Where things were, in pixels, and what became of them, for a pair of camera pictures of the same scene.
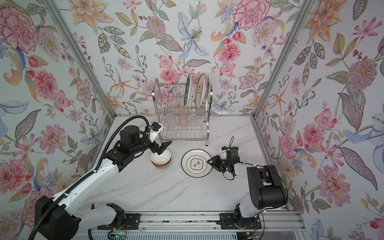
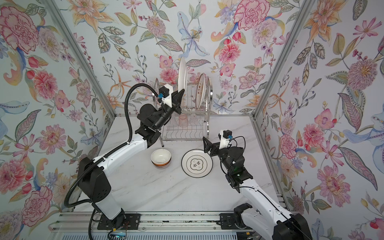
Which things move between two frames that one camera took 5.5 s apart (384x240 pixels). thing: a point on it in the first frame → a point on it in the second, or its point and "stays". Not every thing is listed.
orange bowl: [162, 159] stays
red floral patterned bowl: [163, 167] stays
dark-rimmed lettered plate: [188, 94] → [183, 76]
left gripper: [158, 145] → [173, 107]
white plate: [194, 163] stays
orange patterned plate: [201, 91] stays
